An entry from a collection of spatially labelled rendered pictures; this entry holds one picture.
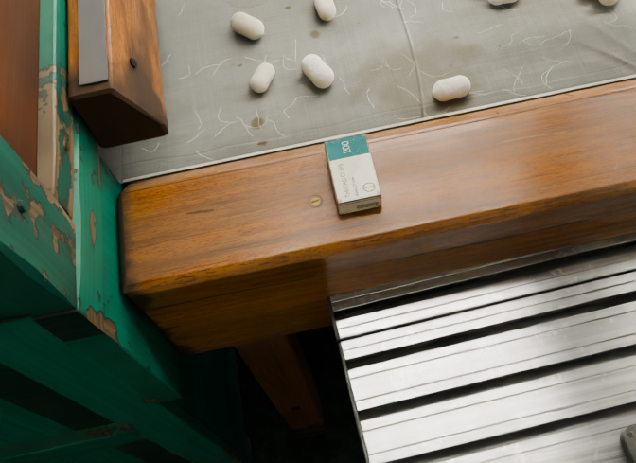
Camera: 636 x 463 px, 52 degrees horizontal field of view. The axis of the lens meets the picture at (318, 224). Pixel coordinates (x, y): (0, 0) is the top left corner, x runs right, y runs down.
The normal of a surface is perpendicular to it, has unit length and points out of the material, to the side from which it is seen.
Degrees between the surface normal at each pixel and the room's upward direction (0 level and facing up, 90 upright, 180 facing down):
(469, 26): 0
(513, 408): 0
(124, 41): 67
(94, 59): 0
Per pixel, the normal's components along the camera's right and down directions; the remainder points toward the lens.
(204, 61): -0.09, -0.46
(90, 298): 0.99, -0.17
